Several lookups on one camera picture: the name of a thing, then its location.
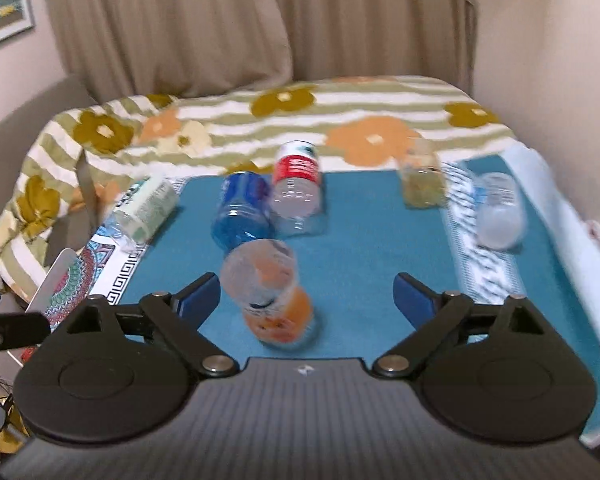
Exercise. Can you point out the orange tan label cup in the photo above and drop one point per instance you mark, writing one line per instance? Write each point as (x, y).
(422, 180)

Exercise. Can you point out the green white label cup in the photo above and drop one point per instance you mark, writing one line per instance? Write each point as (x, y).
(141, 211)

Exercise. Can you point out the white blue label cup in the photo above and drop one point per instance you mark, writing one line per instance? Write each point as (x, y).
(500, 215)

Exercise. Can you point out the grey headboard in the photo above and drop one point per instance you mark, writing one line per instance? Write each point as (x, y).
(20, 128)

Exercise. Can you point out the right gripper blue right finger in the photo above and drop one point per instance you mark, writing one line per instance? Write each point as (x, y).
(417, 302)

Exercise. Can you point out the orange peach label cup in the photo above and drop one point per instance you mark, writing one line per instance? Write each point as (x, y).
(262, 278)

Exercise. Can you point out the floral striped duvet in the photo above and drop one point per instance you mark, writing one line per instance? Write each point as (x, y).
(354, 123)

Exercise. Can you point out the beige curtain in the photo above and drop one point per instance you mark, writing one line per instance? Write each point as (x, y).
(207, 47)

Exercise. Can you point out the red label cup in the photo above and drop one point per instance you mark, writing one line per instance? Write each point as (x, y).
(296, 201)

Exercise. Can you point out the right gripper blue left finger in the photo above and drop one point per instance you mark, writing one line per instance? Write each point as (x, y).
(200, 297)

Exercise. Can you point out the teal patterned table cloth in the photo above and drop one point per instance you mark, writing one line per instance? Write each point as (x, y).
(348, 269)

